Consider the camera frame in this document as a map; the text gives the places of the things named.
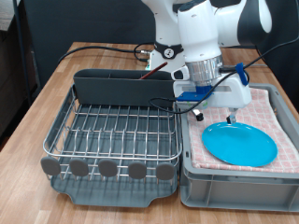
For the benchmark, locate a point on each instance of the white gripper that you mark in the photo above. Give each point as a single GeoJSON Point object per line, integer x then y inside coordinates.
{"type": "Point", "coordinates": [233, 93]}

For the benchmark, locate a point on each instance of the blue plate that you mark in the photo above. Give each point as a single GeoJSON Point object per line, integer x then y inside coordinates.
{"type": "Point", "coordinates": [239, 144]}

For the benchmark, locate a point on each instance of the brown wooden spoon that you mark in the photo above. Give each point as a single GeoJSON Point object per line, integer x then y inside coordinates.
{"type": "Point", "coordinates": [154, 71]}

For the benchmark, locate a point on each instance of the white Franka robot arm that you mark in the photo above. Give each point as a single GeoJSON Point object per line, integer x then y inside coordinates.
{"type": "Point", "coordinates": [199, 31]}

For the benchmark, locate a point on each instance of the pink checkered cloth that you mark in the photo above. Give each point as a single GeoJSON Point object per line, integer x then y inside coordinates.
{"type": "Point", "coordinates": [280, 130]}

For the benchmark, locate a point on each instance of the grey plastic crate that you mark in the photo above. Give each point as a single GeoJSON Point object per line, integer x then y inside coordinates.
{"type": "Point", "coordinates": [236, 193]}

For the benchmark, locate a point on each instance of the dark grey cutlery holder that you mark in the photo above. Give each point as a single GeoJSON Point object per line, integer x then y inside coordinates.
{"type": "Point", "coordinates": [124, 91]}

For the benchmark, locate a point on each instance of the grey plastic drain tray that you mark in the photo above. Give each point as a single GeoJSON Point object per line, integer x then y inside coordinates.
{"type": "Point", "coordinates": [124, 196]}

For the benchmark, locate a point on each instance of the dark blue backdrop curtain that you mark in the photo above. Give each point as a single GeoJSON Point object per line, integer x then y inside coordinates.
{"type": "Point", "coordinates": [93, 21]}

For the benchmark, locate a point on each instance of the dark side cabinet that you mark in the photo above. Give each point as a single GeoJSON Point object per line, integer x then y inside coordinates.
{"type": "Point", "coordinates": [12, 87]}

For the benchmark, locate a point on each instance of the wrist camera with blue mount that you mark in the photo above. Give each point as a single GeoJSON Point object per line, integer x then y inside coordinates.
{"type": "Point", "coordinates": [194, 95]}

